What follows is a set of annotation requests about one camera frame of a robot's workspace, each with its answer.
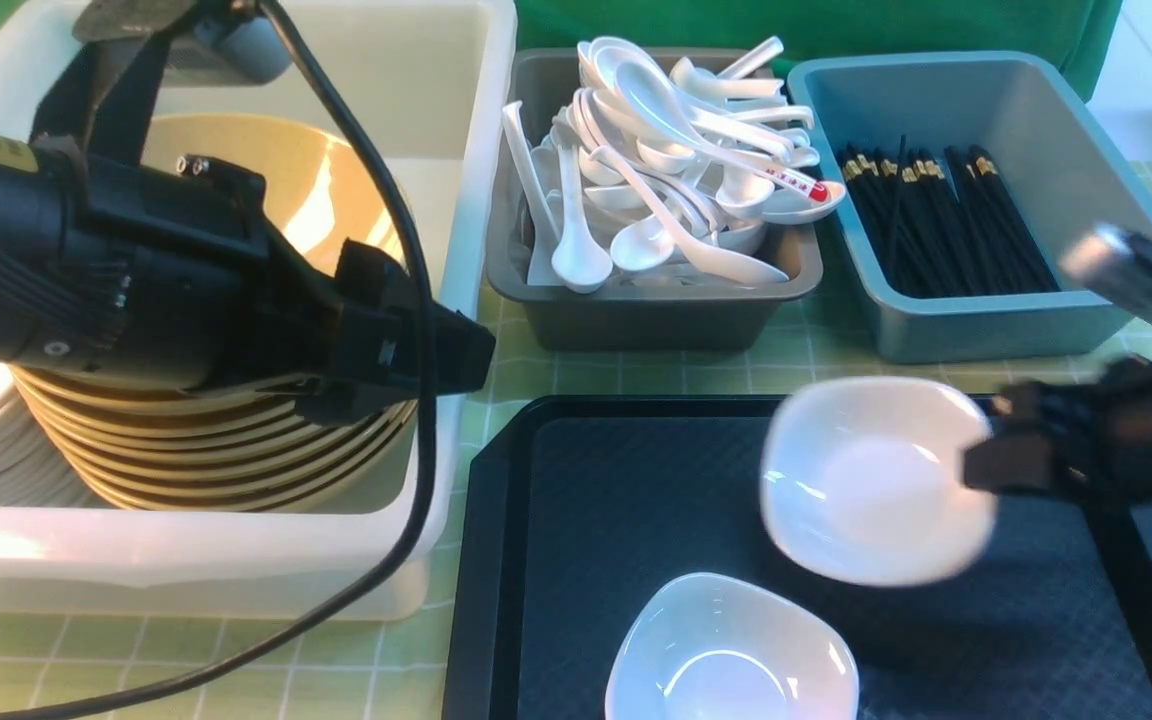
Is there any blue chopstick bin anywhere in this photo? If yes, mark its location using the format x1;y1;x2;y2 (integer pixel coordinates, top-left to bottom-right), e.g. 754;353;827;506
786;51;1152;364

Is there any pile of white spoons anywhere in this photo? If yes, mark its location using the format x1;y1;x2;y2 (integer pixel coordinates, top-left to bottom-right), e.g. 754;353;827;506
488;36;847;295

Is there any white square dish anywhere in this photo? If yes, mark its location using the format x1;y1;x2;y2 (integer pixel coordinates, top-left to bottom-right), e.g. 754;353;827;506
604;571;861;719
759;376;998;588

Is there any tan noodle bowl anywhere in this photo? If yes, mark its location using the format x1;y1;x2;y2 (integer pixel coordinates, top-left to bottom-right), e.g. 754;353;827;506
142;113;404;275

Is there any white square dish front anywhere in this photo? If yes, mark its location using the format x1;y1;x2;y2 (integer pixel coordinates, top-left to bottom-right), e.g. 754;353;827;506
604;571;861;719

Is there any bundle of black chopsticks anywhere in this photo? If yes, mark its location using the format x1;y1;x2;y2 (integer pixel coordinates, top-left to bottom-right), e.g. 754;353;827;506
835;143;1060;300

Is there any grey spoon bin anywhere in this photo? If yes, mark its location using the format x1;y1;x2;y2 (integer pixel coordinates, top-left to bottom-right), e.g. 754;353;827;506
485;48;824;353

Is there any black serving tray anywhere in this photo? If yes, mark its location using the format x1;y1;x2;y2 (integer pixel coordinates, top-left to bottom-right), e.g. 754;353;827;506
442;396;1152;719

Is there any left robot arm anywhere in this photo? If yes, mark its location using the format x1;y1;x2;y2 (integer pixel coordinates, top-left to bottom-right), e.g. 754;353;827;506
0;1;497;427

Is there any large white plastic bin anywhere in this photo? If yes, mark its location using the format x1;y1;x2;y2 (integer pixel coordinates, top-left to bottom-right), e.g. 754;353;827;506
0;1;516;617

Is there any green checkered tablecloth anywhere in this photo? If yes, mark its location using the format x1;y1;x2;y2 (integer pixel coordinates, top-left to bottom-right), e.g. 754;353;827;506
0;160;1152;720

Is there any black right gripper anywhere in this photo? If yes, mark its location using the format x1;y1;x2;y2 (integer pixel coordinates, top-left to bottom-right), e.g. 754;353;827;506
963;356;1152;506

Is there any black cable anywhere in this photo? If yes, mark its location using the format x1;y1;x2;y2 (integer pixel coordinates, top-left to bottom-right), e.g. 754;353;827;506
0;0;440;720

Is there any stack of tan bowls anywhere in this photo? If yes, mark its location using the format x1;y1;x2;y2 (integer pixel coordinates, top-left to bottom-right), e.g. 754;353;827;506
12;366;417;511

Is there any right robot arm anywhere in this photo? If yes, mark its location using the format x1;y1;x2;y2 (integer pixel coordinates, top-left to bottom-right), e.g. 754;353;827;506
961;225;1152;507

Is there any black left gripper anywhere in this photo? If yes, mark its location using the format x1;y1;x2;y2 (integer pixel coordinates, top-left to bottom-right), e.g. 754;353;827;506
0;122;497;427

